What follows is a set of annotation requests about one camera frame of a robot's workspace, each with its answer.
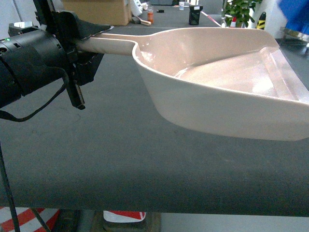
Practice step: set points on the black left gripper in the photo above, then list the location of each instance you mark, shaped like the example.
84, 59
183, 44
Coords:
87, 63

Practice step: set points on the dark grey table mat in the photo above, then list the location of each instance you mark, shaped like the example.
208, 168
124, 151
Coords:
119, 153

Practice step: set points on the wooden brush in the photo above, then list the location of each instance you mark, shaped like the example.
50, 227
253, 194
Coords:
144, 22

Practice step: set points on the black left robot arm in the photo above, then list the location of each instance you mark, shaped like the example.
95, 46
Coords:
36, 57

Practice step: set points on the cardboard box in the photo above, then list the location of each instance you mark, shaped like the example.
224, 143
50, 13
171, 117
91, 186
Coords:
107, 12

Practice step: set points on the blue plastic part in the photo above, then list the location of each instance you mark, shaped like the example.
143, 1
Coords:
297, 14

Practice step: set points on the yellow black traffic cone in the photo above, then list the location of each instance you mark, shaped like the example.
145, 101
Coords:
261, 21

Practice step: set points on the orange bottle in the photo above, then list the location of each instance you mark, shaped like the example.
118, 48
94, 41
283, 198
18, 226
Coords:
150, 14

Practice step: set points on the green potted plant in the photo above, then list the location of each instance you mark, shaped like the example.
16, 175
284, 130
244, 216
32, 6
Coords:
240, 9

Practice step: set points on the black device on table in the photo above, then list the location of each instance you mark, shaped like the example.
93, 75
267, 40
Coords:
194, 14

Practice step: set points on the beige plastic dustpan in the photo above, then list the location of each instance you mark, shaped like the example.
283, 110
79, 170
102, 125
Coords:
223, 81

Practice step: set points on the red white traffic cone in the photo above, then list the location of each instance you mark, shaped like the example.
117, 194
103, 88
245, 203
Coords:
233, 22

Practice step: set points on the white paper cup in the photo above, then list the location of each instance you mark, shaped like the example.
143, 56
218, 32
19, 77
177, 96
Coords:
181, 5

